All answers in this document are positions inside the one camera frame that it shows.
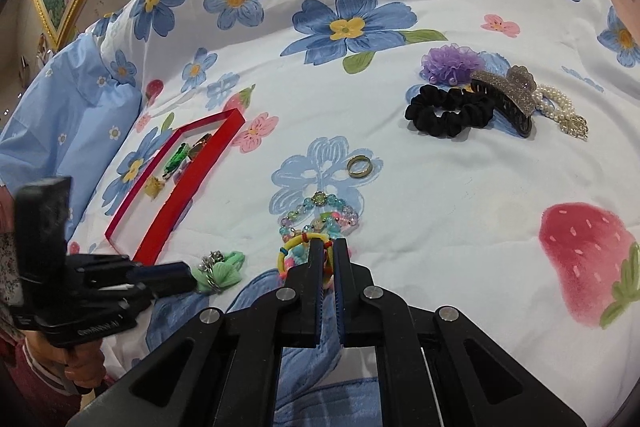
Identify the green bow hair clip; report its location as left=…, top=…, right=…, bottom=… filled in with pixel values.
left=192, top=251, right=245, bottom=294

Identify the colourful beaded bracelet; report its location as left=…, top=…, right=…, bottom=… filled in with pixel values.
left=278, top=189, right=360, bottom=244

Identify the yellow flower hair clip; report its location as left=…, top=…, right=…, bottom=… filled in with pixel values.
left=143, top=176, right=166, bottom=199

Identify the bronze ring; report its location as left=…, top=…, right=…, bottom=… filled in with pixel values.
left=346, top=154, right=374, bottom=180

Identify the green braided bracelet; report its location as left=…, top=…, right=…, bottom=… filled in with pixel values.
left=162, top=142, right=194, bottom=180

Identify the red jewelry tray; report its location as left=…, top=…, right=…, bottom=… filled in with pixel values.
left=105, top=108, right=245, bottom=265

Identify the left hand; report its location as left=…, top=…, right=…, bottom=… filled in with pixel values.
left=25, top=332, right=106, bottom=389

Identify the blue pillow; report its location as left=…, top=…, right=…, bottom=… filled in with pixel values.
left=1, top=35, right=142, bottom=237

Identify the black scrunchie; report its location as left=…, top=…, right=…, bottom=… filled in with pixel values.
left=405, top=84, right=495, bottom=138

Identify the floral white bedsheet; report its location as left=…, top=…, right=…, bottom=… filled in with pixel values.
left=70, top=0, right=639, bottom=426

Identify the rhinestone claw hair clip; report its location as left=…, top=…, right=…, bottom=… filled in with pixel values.
left=471, top=65, right=537, bottom=138

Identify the purple flower hair tie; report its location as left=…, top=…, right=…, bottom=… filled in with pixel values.
left=418, top=43, right=485, bottom=86

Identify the pearl bracelet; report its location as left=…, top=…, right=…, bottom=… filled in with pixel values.
left=531, top=83, right=590, bottom=142

